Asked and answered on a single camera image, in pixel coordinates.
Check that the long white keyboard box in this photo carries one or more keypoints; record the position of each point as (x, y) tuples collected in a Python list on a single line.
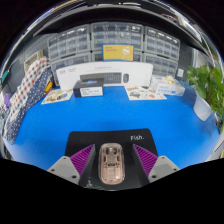
[(140, 71)]

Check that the dark wall shelf unit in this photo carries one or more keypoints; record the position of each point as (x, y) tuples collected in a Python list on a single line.
[(123, 13)]

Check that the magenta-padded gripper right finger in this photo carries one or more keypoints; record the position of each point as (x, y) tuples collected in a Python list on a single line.
[(163, 168)]

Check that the yellow flat box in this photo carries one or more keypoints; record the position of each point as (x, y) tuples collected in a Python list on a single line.
[(117, 52)]

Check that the black mouse pad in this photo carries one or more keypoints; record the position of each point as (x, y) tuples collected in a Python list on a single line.
[(110, 136)]

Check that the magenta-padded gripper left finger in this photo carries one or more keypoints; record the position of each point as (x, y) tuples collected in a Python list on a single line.
[(63, 168)]

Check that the illustrated white card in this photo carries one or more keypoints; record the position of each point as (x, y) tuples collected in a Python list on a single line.
[(56, 96), (145, 93)]

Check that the green plant in white pot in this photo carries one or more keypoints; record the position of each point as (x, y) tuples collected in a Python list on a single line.
[(206, 83)]

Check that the small black box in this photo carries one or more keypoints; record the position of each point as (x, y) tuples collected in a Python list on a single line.
[(88, 88)]

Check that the patterned checked cloth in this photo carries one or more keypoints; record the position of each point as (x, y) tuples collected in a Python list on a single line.
[(25, 96)]

